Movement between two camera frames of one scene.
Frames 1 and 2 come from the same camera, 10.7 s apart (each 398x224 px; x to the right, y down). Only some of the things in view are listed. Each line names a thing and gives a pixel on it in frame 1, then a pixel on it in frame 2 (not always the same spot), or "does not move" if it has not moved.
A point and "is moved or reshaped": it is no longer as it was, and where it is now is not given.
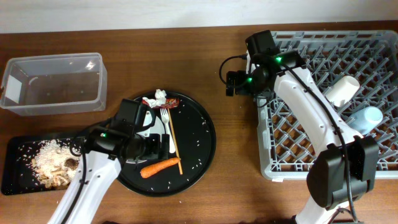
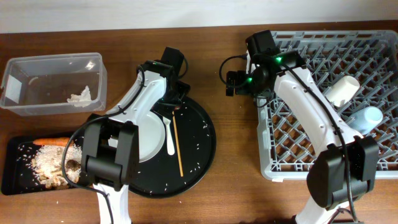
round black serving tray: [193, 149] does not move
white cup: [342, 92] does not move
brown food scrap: [73, 163] does not move
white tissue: [159, 99] is moved or reshaped
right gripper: [241, 76] does not move
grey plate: [158, 128] does not move
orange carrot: [148, 170] → [58, 141]
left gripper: [153, 152] → [185, 89]
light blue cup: [365, 119] does not move
